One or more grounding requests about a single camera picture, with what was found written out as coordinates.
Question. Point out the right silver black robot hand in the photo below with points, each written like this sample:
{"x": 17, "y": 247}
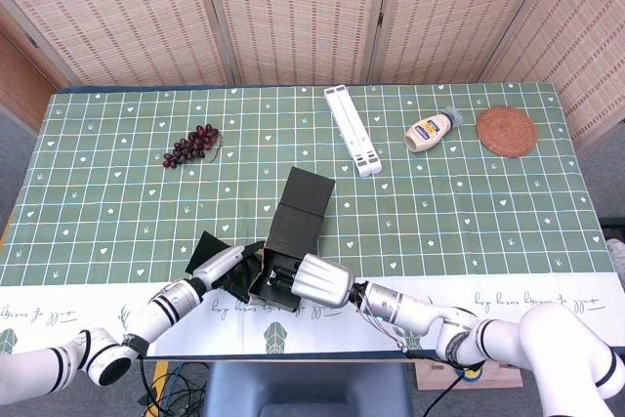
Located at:
{"x": 324, "y": 280}

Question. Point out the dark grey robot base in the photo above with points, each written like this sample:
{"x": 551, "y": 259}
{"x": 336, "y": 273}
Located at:
{"x": 307, "y": 387}

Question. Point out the black foldable cardboard box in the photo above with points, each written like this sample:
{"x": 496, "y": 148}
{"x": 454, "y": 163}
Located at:
{"x": 298, "y": 226}

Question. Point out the dark red grape bunch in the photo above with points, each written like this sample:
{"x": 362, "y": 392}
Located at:
{"x": 190, "y": 146}

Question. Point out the orange wooden door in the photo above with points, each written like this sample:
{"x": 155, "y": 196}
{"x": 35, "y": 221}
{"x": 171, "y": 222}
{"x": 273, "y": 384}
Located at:
{"x": 19, "y": 85}

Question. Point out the grey fabric bundle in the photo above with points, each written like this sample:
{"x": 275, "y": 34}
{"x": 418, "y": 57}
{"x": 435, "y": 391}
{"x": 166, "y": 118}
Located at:
{"x": 616, "y": 261}

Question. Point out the small black block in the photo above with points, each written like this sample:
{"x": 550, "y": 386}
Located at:
{"x": 612, "y": 229}

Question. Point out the cream mayonnaise squeeze bottle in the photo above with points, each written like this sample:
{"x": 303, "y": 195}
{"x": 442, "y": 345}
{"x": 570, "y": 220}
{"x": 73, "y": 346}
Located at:
{"x": 427, "y": 134}

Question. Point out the light wooden board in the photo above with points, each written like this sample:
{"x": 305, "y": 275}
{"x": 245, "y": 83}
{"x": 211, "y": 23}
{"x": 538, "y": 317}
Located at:
{"x": 505, "y": 379}

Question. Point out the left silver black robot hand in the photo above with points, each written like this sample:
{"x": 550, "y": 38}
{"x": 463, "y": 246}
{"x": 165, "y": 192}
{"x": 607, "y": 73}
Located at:
{"x": 217, "y": 265}

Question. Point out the bamboo folding screen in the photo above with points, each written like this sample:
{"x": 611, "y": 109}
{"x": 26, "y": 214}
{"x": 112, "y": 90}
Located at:
{"x": 293, "y": 12}

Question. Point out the round brown woven coaster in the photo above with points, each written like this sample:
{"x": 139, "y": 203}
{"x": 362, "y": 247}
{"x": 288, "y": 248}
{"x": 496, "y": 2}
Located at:
{"x": 507, "y": 131}

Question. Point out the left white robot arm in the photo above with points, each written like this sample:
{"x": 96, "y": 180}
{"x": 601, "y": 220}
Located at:
{"x": 166, "y": 309}

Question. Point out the green checked tablecloth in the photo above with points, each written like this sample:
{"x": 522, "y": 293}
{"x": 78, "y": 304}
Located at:
{"x": 97, "y": 192}

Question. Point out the blue yellow tape roll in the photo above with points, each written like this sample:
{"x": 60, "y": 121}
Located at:
{"x": 471, "y": 377}

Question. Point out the white folding laptop stand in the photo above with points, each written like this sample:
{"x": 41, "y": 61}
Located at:
{"x": 354, "y": 134}

